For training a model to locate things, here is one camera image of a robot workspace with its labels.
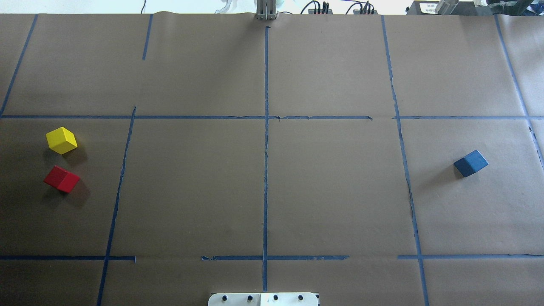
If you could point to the blue wooden block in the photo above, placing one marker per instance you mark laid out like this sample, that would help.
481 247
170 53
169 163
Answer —
471 163

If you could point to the yellow wooden block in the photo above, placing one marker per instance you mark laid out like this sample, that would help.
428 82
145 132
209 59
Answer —
61 140

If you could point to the red wooden block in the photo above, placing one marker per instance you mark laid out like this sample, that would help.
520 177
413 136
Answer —
61 179

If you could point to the black power strip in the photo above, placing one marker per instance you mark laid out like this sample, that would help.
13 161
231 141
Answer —
365 8
314 7

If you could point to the aluminium frame post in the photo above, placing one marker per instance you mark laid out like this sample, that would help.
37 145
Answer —
266 9

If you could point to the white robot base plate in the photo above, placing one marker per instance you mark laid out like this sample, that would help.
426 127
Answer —
265 299

